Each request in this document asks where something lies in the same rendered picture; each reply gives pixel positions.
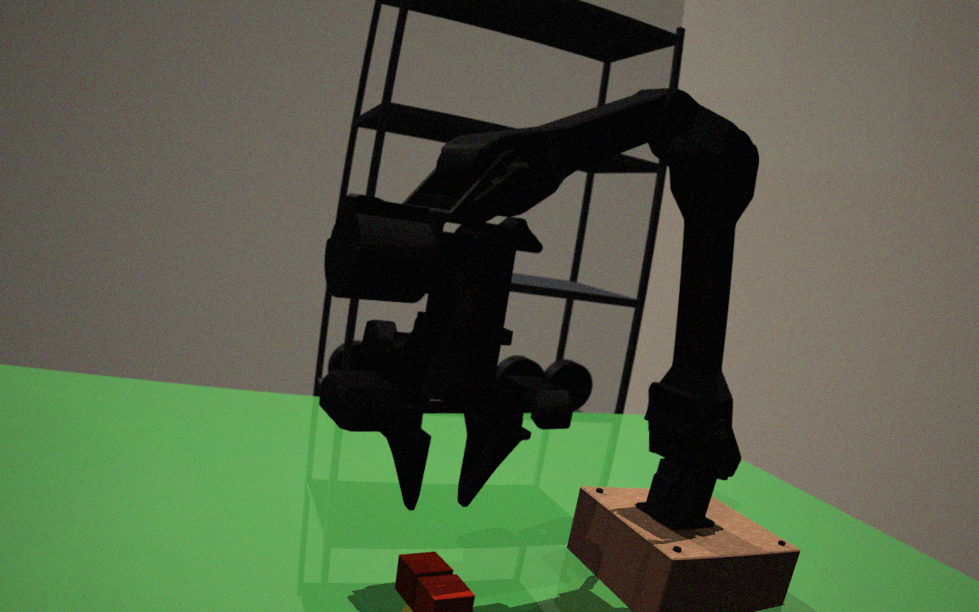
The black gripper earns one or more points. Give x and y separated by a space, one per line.
458 360

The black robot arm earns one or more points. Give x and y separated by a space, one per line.
386 251

